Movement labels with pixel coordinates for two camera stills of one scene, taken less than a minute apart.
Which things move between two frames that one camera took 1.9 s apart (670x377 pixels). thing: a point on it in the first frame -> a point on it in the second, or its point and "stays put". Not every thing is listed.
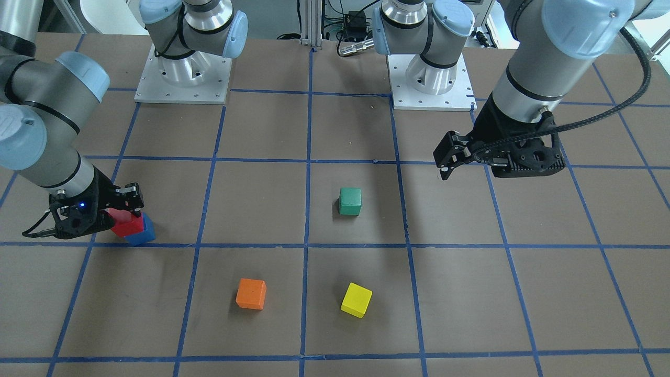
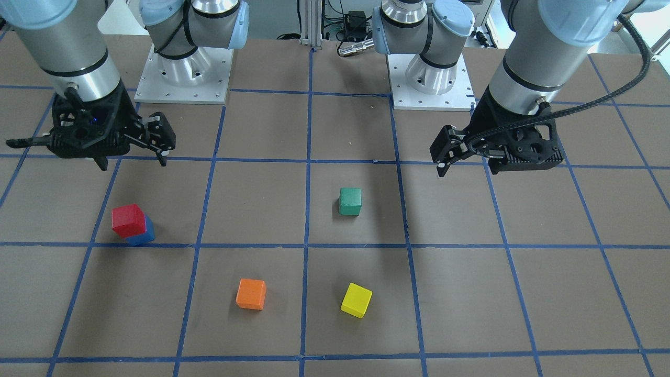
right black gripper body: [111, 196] -> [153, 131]
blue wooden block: [147, 235] stays put
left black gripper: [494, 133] stays put
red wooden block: [125, 223] stays put
